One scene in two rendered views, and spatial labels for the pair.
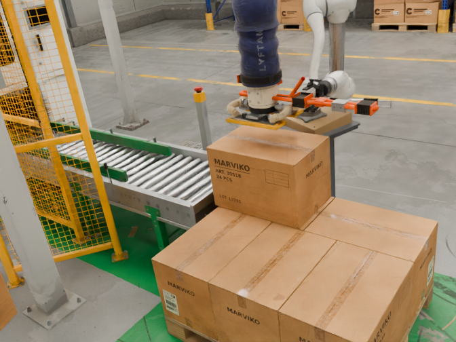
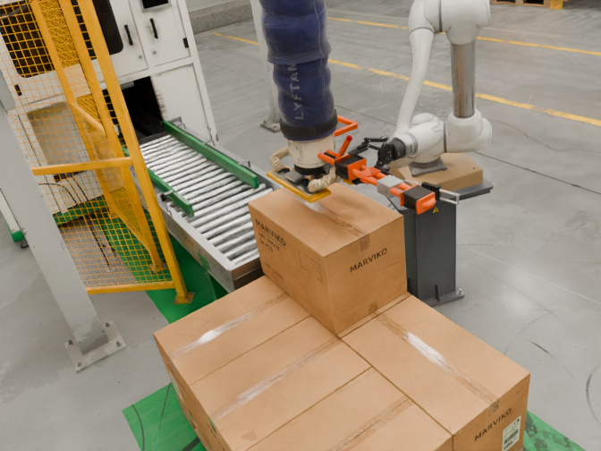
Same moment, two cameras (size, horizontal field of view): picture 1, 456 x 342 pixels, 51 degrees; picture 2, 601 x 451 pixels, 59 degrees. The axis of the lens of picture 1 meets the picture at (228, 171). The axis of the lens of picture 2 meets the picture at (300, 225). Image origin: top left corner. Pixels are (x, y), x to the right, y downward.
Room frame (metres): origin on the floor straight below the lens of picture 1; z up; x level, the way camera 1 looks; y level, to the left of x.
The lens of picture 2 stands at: (0.64, -0.85, 2.09)
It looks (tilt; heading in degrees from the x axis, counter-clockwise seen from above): 31 degrees down; 21
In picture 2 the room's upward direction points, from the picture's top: 10 degrees counter-clockwise
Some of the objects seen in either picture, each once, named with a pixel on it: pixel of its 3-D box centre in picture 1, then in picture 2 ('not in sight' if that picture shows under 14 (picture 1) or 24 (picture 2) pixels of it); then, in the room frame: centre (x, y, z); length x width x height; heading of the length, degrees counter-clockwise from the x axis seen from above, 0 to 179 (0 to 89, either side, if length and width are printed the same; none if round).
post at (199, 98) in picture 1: (207, 151); not in sight; (3.53, 0.14, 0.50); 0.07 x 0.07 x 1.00; 50
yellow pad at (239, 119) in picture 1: (254, 119); (296, 179); (2.47, -0.19, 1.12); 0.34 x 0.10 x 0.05; 49
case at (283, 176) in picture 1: (269, 172); (325, 246); (2.54, -0.25, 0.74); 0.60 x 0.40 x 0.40; 49
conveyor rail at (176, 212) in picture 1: (81, 182); (155, 205); (3.28, 1.13, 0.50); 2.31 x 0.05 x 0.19; 50
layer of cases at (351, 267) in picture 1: (296, 269); (326, 385); (2.10, -0.30, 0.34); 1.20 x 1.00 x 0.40; 50
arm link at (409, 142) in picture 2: (327, 86); (402, 146); (2.54, -0.61, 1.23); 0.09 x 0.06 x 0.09; 49
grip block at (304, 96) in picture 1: (302, 100); (351, 165); (2.38, -0.44, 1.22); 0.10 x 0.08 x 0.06; 139
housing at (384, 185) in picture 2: (340, 105); (390, 186); (2.23, -0.60, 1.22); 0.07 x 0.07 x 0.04; 49
